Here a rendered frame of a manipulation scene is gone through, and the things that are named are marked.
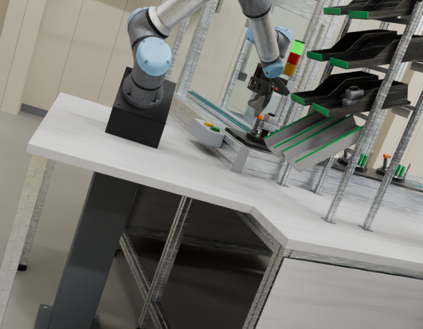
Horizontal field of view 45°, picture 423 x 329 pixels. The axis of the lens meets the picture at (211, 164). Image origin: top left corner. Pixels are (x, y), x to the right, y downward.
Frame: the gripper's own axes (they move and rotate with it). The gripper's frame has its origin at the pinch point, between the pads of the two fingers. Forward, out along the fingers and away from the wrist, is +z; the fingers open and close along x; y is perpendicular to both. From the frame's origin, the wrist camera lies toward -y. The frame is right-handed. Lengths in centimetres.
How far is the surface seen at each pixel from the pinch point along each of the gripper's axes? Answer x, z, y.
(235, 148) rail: 13.7, 13.3, 11.8
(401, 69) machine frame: -59, -43, -115
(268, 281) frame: 73, 36, 19
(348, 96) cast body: 43.4, -19.7, -5.2
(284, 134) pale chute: 21.4, 1.5, -1.7
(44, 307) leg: -11, 106, 58
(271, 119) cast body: 2.3, 0.1, -5.5
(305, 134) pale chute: 34.1, -2.3, -1.5
